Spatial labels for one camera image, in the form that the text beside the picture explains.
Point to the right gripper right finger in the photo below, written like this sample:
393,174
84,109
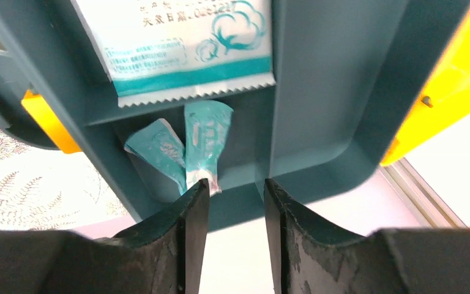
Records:
310,254

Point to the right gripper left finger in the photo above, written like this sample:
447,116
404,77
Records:
162,254

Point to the teal packet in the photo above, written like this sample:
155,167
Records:
207,124
159,145

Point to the gauze dressing packet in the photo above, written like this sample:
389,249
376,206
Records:
159,51

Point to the yellow plastic box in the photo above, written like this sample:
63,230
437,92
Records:
446,81

